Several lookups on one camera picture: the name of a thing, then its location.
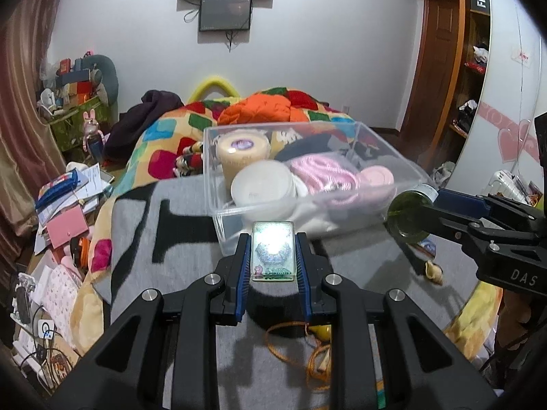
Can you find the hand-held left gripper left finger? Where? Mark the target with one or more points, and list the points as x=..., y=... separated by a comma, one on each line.
x=244, y=273

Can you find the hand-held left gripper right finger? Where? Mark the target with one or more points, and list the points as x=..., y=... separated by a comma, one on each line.
x=301, y=273

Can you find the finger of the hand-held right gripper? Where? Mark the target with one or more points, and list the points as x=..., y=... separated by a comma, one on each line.
x=453, y=224
x=459, y=200

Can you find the clear glitter picture card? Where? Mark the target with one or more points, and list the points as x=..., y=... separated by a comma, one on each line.
x=272, y=252

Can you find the clear plastic storage box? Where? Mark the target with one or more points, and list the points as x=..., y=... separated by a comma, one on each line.
x=233, y=228

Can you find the green spray bottle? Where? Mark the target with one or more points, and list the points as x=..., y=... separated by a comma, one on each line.
x=406, y=218

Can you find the pink round case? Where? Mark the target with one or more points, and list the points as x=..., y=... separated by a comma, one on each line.
x=376, y=176

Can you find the white round box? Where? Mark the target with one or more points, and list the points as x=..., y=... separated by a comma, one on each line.
x=260, y=183

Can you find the beige candle jar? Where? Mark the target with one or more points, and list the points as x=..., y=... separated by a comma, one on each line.
x=241, y=162

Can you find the white bag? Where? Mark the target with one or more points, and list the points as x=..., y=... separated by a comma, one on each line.
x=443, y=173

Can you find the white suitcase with stickers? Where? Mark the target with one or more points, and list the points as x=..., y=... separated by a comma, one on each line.
x=504, y=183

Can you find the small beige shell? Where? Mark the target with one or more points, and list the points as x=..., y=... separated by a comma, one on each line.
x=433, y=272

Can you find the beige sachet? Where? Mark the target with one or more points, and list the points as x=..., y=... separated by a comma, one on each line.
x=322, y=361

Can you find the white wardrobe door pink hearts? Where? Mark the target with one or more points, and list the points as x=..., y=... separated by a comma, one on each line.
x=508, y=106

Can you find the wooden shelf unit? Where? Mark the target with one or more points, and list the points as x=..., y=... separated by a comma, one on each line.
x=470, y=85

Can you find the grey black patterned mat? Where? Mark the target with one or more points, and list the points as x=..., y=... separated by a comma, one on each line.
x=128, y=230

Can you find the face printed cloth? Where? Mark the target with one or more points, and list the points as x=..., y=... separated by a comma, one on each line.
x=190, y=160

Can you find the black cloth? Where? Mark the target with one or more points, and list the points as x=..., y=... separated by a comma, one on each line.
x=307, y=145

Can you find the brown wooden door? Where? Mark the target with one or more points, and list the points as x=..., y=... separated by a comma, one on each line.
x=431, y=64

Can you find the red white sticker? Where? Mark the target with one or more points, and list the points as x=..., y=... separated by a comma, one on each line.
x=520, y=57

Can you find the colourful patchwork blanket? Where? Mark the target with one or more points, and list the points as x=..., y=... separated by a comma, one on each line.
x=171, y=136

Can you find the orange padded jacket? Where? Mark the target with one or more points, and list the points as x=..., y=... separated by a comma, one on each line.
x=252, y=109

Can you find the orange black gadget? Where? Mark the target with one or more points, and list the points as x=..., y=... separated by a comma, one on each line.
x=80, y=250

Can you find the pile of papers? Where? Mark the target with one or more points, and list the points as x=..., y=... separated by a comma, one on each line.
x=92, y=183

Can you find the pink wallet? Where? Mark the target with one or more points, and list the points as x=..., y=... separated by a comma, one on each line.
x=66, y=228

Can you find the dark purple clothing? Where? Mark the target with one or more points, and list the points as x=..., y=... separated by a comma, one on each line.
x=136, y=124

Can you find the pink patterned sheet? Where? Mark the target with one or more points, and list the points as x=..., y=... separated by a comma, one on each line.
x=60, y=299

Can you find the yellow curved cushion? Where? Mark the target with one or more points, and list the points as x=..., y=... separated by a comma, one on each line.
x=213, y=80

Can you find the white square device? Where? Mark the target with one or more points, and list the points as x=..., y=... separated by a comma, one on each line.
x=46, y=328

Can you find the blue pouch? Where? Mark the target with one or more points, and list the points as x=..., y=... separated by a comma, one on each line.
x=55, y=190

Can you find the pink bunny bottle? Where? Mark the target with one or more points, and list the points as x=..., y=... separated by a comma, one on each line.
x=92, y=132

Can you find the green patterned cabinet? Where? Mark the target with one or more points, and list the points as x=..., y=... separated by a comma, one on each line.
x=72, y=126

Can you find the grey teal neck cushion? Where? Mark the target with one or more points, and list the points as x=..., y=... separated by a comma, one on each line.
x=109, y=74

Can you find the stack of coloured boxes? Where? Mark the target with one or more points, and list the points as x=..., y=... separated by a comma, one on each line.
x=77, y=81

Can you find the brown pink curtain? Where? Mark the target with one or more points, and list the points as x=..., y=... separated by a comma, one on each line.
x=21, y=115

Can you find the small black wall monitor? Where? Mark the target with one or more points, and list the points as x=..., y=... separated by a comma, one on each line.
x=225, y=13

